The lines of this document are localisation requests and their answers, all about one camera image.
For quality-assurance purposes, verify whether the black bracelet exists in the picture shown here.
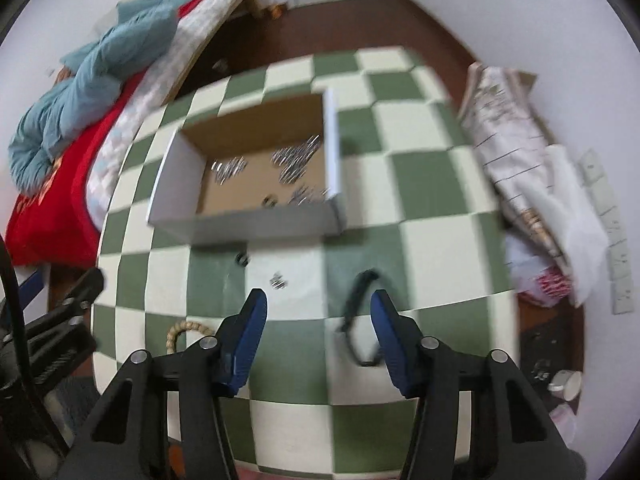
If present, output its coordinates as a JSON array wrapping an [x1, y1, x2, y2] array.
[[339, 269, 385, 367]]

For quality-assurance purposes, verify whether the pile of silver jewelry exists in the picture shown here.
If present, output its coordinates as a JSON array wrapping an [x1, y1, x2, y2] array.
[[210, 135, 331, 207]]

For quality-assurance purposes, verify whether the white cup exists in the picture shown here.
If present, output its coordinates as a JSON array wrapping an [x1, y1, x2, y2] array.
[[547, 370, 583, 402]]

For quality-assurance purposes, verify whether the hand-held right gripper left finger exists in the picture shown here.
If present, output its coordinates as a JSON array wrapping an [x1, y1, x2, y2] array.
[[57, 288, 268, 480]]

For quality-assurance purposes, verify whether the green checkered tablecloth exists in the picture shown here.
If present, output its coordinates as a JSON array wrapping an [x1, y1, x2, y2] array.
[[90, 46, 520, 478]]

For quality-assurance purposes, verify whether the pink plastic container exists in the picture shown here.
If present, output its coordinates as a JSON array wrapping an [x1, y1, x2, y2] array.
[[549, 403, 578, 443]]

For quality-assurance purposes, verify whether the wooden bed frame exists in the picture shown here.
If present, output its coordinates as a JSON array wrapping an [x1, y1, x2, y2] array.
[[247, 0, 286, 18]]

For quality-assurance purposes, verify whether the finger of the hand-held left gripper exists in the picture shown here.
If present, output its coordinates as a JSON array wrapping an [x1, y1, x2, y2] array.
[[19, 267, 105, 342], [24, 326, 98, 382]]

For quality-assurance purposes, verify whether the white cardboard box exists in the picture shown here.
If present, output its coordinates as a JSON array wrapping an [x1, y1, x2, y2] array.
[[146, 87, 347, 247]]

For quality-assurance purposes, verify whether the white plastic bag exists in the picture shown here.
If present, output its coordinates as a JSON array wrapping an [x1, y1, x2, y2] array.
[[522, 144, 611, 308]]

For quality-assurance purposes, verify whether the blue quilt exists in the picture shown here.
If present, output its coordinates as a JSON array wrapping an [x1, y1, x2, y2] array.
[[7, 0, 248, 193]]

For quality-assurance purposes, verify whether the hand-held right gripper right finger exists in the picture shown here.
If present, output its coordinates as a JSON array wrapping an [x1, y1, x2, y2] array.
[[370, 289, 587, 480]]

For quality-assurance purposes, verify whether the red blanket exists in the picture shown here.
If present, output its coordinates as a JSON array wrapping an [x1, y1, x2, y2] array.
[[4, 0, 231, 268]]

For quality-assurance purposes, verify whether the black cable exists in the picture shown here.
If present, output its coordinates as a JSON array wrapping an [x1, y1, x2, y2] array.
[[0, 235, 68, 456]]

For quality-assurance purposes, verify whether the floral fabric bag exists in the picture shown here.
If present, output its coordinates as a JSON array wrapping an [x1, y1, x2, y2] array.
[[457, 62, 571, 273]]

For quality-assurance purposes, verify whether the patterned quilted bedsheet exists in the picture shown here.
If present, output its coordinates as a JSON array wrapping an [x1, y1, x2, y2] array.
[[82, 0, 251, 228]]

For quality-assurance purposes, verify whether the red and white packet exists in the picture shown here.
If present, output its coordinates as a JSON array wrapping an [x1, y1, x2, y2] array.
[[510, 252, 576, 306]]

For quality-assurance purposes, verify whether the beige braided hair tie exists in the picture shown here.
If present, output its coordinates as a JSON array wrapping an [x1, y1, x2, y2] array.
[[165, 320, 217, 357]]

